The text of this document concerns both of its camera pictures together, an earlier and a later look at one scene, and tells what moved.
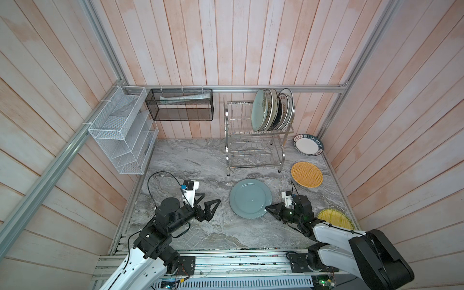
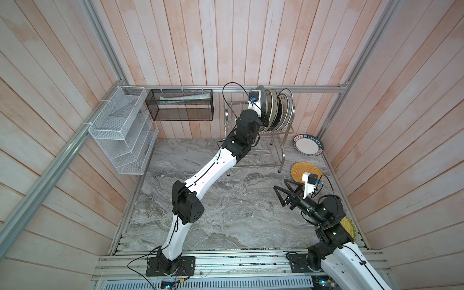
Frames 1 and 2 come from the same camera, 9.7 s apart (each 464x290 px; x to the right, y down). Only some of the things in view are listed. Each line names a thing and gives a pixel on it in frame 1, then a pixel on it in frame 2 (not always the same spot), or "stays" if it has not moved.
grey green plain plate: x=249 y=198 → x=263 y=98
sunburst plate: x=270 y=109 stays
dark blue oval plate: x=279 y=114 stays
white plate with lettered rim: x=308 y=145 stays
